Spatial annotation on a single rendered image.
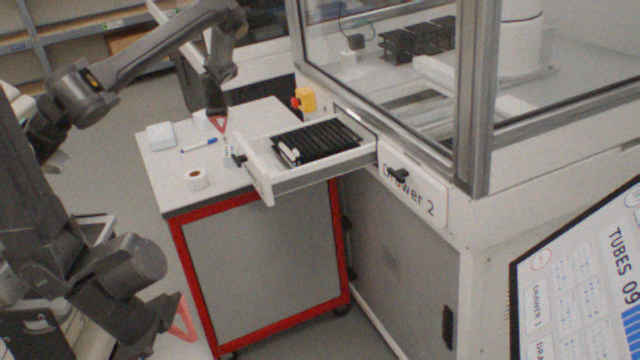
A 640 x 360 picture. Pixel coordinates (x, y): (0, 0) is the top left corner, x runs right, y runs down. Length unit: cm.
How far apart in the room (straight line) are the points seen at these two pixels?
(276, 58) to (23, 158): 173
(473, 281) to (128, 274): 85
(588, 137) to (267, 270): 110
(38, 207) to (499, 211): 90
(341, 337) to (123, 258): 153
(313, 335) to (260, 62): 114
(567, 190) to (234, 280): 108
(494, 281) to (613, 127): 45
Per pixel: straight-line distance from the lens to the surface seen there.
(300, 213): 176
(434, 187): 121
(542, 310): 82
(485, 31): 98
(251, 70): 225
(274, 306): 197
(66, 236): 71
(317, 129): 157
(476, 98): 103
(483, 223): 119
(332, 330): 214
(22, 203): 65
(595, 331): 73
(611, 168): 142
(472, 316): 138
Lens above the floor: 159
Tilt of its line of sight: 32 degrees down
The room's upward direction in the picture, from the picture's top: 8 degrees counter-clockwise
